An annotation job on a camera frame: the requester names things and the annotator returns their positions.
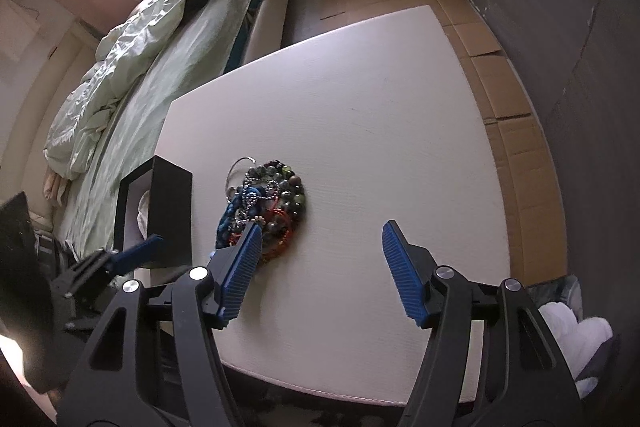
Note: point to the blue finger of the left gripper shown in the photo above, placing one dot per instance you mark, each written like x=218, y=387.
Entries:
x=134, y=257

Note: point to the flattened cardboard sheets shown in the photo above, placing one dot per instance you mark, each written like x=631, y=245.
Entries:
x=535, y=221

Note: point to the black jewelry box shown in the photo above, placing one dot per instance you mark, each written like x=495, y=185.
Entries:
x=156, y=198

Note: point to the green bed sheet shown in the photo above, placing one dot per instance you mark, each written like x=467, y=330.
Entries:
x=207, y=47

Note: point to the light green duvet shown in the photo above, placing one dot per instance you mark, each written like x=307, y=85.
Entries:
x=124, y=55

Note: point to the black chair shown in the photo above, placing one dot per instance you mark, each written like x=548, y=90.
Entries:
x=26, y=302

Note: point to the beige bed frame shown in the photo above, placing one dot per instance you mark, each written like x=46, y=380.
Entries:
x=266, y=35

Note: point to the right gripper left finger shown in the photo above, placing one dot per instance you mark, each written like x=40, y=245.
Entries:
x=232, y=269

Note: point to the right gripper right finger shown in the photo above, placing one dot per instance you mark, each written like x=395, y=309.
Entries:
x=411, y=267

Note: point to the silver ring bangle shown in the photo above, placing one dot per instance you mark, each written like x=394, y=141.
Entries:
x=236, y=175

